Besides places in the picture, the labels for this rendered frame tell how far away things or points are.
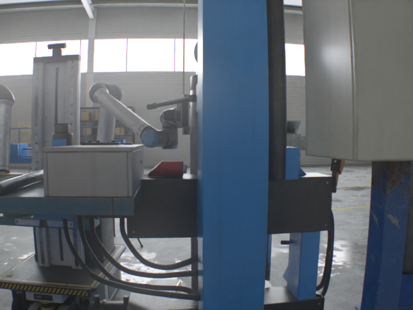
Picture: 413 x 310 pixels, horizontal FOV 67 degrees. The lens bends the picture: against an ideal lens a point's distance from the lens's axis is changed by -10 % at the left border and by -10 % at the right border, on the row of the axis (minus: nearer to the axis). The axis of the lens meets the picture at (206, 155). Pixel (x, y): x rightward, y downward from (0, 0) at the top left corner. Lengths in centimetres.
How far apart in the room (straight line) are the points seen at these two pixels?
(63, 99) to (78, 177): 157
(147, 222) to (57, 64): 159
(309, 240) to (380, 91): 84
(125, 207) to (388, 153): 63
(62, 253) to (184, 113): 138
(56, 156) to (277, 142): 66
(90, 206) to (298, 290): 82
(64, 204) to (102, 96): 121
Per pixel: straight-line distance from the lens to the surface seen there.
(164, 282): 170
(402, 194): 66
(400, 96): 56
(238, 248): 97
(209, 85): 92
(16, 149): 1069
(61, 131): 125
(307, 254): 130
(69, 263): 257
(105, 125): 222
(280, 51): 114
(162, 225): 117
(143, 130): 181
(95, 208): 90
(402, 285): 243
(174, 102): 126
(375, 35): 56
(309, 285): 135
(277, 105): 111
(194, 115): 139
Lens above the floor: 121
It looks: 3 degrees down
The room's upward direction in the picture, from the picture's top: straight up
